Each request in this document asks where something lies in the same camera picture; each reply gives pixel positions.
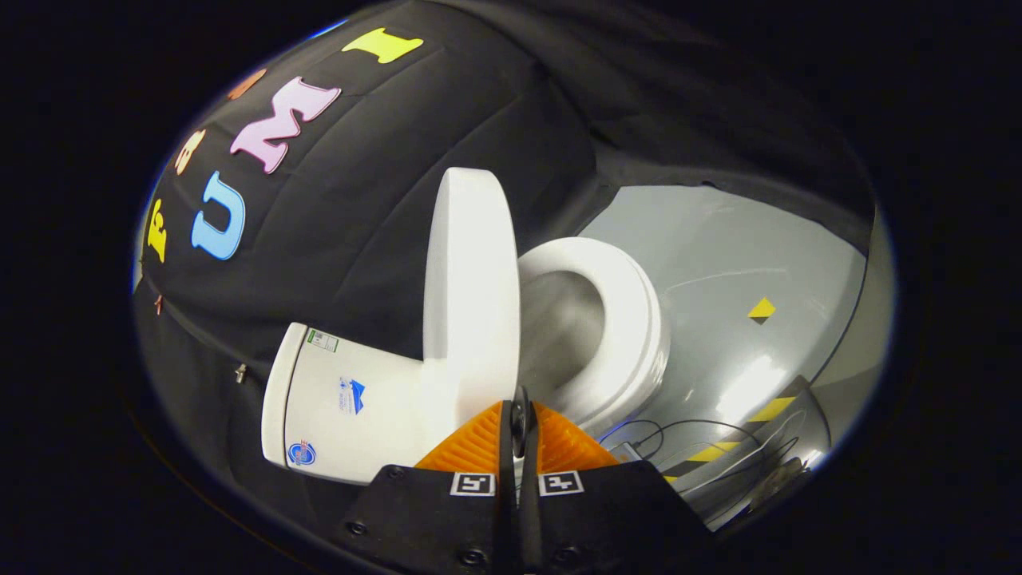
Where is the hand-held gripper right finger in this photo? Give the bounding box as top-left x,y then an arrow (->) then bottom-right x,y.
519,389 -> 715,575

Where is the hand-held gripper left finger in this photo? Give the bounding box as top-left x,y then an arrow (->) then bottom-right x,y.
339,389 -> 521,575

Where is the white ceramic toilet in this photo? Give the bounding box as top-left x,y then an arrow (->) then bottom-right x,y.
261,270 -> 671,486

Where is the white toilet seat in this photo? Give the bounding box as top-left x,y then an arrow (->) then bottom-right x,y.
517,237 -> 671,436

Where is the yellow black striped tape strip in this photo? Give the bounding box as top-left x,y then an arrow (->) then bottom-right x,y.
663,395 -> 798,480

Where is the black backdrop cloth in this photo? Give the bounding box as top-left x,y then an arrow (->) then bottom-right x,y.
132,0 -> 875,528

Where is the black cable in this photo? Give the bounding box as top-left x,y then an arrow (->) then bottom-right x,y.
599,418 -> 769,474

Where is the white cable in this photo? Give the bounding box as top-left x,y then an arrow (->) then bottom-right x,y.
679,410 -> 809,498

